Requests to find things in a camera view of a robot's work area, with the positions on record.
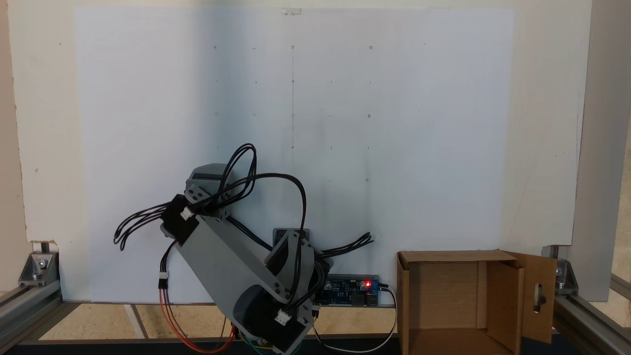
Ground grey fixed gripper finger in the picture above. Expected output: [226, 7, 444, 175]
[189, 163, 229, 184]

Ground blue circuit board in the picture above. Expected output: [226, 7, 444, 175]
[315, 275, 381, 307]

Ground brown cardboard box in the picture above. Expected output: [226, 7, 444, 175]
[397, 249, 558, 355]

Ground black servo cable bundle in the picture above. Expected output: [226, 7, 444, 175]
[113, 202, 171, 250]
[221, 173, 307, 297]
[216, 143, 258, 198]
[315, 233, 374, 260]

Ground black cable with white connector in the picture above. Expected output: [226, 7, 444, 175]
[158, 239, 179, 291]

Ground orange and red wires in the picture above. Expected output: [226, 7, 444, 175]
[159, 288, 238, 354]

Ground metal corner bracket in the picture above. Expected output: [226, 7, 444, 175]
[19, 241, 61, 287]
[541, 246, 578, 296]

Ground aluminium frame rail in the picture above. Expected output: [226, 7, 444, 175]
[552, 274, 631, 355]
[0, 284, 64, 348]

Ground aluminium frame post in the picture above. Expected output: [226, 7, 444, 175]
[567, 0, 631, 302]

